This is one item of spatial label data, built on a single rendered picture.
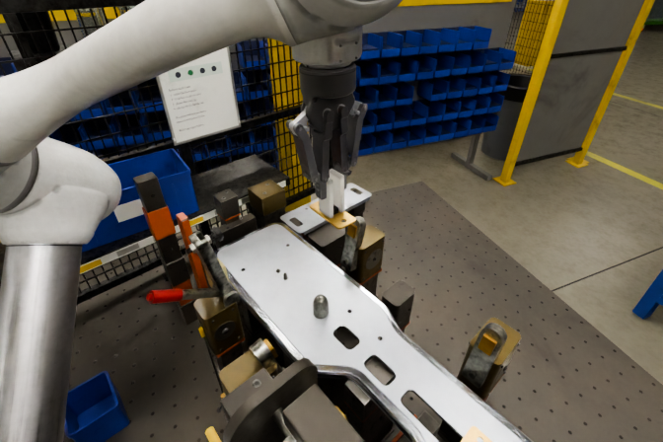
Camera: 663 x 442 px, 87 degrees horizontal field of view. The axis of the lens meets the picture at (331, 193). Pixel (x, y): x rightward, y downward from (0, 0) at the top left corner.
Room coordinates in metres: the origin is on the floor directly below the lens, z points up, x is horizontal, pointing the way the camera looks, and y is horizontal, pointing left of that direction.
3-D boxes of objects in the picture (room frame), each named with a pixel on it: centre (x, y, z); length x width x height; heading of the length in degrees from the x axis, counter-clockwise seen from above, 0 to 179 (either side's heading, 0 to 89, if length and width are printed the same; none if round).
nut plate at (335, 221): (0.47, 0.00, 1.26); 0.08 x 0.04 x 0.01; 39
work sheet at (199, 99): (1.04, 0.40, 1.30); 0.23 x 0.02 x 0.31; 132
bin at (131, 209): (0.76, 0.54, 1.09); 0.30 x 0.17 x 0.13; 127
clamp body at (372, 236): (0.67, -0.10, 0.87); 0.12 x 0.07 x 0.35; 132
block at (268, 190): (0.86, 0.19, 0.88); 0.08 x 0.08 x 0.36; 42
